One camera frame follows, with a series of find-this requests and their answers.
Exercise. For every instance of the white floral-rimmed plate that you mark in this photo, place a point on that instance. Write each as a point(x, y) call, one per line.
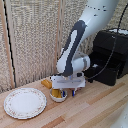
point(25, 103)

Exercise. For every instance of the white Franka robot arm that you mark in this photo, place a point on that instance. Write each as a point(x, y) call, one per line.
point(83, 36)

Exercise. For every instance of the beige woven folding screen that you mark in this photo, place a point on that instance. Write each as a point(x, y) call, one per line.
point(33, 43)

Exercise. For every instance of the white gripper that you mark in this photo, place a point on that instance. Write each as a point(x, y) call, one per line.
point(66, 81)

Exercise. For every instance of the orange rectangular bread piece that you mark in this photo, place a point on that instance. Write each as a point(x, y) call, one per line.
point(46, 83)

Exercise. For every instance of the white rounded blurry object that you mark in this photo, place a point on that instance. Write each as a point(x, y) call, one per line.
point(121, 118)

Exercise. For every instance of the small white bowl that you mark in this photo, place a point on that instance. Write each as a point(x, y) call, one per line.
point(63, 98)

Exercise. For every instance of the yellow food pieces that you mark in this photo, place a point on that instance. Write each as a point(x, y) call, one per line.
point(60, 94)

